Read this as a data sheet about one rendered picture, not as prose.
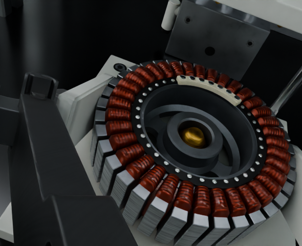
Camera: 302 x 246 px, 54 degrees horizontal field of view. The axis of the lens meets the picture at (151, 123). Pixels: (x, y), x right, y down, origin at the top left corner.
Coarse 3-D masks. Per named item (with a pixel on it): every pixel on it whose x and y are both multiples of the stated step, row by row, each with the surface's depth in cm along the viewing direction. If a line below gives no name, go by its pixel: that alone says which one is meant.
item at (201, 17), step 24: (192, 0) 24; (192, 24) 25; (216, 24) 24; (240, 24) 24; (264, 24) 24; (168, 48) 27; (192, 48) 26; (216, 48) 26; (240, 48) 25; (240, 72) 27
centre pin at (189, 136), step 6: (180, 132) 17; (186, 132) 16; (192, 132) 16; (198, 132) 17; (186, 138) 16; (192, 138) 16; (198, 138) 16; (204, 138) 17; (192, 144) 16; (198, 144) 16; (204, 144) 17
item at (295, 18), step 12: (216, 0) 13; (228, 0) 13; (240, 0) 13; (252, 0) 13; (264, 0) 13; (276, 0) 13; (288, 0) 13; (300, 0) 13; (252, 12) 13; (264, 12) 13; (276, 12) 13; (288, 12) 13; (300, 12) 13; (288, 24) 13; (300, 24) 13
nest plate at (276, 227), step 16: (112, 64) 23; (128, 64) 23; (80, 144) 17; (224, 160) 19; (208, 176) 18; (96, 192) 16; (0, 224) 14; (128, 224) 15; (272, 224) 17; (144, 240) 15; (240, 240) 16; (256, 240) 16; (272, 240) 16; (288, 240) 17
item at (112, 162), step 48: (144, 96) 16; (192, 96) 19; (240, 96) 18; (96, 144) 14; (144, 144) 14; (240, 144) 18; (288, 144) 16; (144, 192) 13; (192, 192) 13; (240, 192) 14; (288, 192) 15; (192, 240) 13
